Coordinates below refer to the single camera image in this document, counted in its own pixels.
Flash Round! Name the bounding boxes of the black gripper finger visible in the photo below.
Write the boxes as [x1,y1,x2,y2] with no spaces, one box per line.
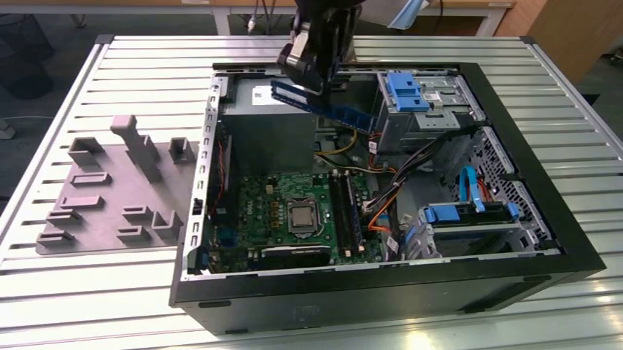
[320,9,364,105]
[276,21,328,96]

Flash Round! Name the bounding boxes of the black RAM slot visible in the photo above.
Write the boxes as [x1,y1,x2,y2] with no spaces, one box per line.
[328,170,354,258]

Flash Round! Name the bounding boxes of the blue drive latch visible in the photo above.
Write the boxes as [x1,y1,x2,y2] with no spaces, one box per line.
[386,72,432,113]

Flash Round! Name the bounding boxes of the grey power supply unit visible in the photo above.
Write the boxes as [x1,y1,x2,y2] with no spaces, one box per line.
[217,78,320,174]

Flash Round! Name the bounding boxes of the silver drive cage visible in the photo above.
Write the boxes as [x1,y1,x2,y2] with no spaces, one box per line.
[373,71,488,154]

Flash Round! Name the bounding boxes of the black CPU socket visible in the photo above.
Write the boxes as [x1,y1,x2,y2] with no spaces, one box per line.
[282,196,325,238]

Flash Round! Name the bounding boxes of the green motherboard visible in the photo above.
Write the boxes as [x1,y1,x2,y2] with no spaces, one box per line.
[202,171,390,273]

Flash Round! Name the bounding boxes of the silver CPU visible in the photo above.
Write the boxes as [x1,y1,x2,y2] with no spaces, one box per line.
[289,207,314,229]

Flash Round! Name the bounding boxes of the wooden cabinet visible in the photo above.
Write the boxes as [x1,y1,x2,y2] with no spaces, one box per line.
[495,0,623,85]

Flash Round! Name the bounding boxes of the disk with blue carrier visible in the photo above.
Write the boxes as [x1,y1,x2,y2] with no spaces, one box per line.
[420,202,520,229]

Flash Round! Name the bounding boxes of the grey parts rack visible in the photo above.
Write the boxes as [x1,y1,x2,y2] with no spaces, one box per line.
[34,113,201,256]

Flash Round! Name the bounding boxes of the black graphics card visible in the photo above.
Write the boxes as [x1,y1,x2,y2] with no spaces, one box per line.
[246,243,330,271]

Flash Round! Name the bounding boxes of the black mesh bin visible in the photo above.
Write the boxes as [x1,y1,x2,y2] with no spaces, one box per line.
[0,14,54,99]

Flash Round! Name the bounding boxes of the silver disk bay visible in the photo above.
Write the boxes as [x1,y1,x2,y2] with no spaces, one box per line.
[417,218,541,258]

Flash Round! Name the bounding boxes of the black open PC case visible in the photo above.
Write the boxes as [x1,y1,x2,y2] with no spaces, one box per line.
[168,61,608,335]

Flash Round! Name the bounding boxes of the black cable grey plug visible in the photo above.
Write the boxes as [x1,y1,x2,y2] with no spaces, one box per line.
[245,0,268,36]

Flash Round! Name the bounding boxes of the yellow wire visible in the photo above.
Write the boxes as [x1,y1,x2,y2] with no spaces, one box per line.
[313,129,358,167]

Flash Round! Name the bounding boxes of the thin red wire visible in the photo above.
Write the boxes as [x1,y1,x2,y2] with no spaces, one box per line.
[217,136,229,194]

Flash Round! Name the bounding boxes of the black wire bundle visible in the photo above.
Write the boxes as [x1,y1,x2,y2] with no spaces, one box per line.
[388,125,476,187]

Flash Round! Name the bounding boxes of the blue flat wire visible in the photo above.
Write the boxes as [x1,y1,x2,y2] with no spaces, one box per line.
[459,166,488,213]

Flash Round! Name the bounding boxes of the orange wire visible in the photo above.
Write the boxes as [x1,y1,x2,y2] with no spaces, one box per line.
[366,182,405,233]

